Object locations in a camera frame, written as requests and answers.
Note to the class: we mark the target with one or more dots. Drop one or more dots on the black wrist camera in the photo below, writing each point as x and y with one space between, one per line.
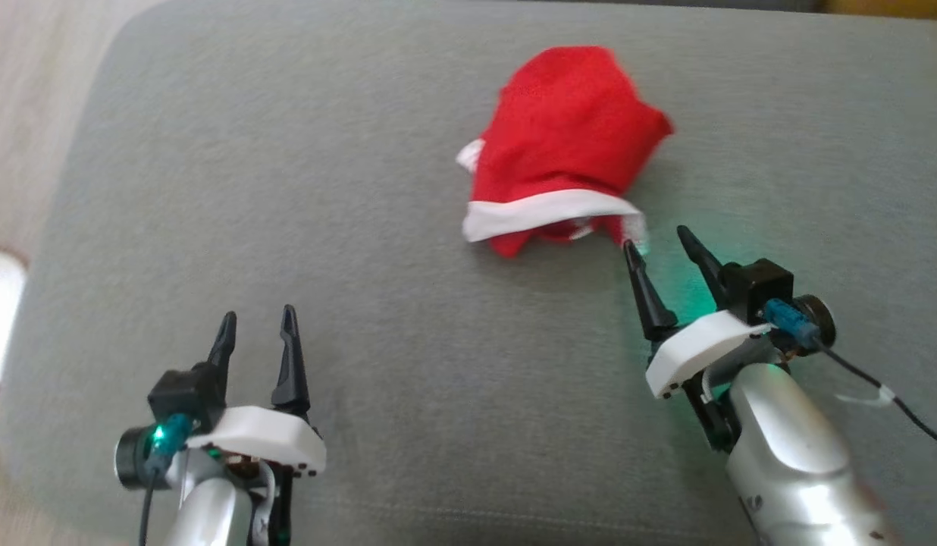
184 394
756 288

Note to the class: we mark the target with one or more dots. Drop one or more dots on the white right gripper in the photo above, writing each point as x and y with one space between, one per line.
696 345

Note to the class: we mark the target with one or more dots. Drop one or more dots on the red and white jersey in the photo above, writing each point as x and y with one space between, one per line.
567 129

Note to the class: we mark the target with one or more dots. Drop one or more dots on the grey fabric sofa seat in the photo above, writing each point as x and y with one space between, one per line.
400 303

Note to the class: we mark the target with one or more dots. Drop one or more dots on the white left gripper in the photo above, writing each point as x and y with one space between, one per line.
264 436

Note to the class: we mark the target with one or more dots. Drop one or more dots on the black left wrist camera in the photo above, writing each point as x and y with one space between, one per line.
184 394

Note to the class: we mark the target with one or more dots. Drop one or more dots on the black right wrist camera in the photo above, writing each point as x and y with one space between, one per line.
756 288

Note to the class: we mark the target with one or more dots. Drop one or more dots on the large yellow cushion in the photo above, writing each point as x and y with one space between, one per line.
893 6

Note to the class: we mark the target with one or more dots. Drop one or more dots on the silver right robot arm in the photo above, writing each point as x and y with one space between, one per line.
794 455

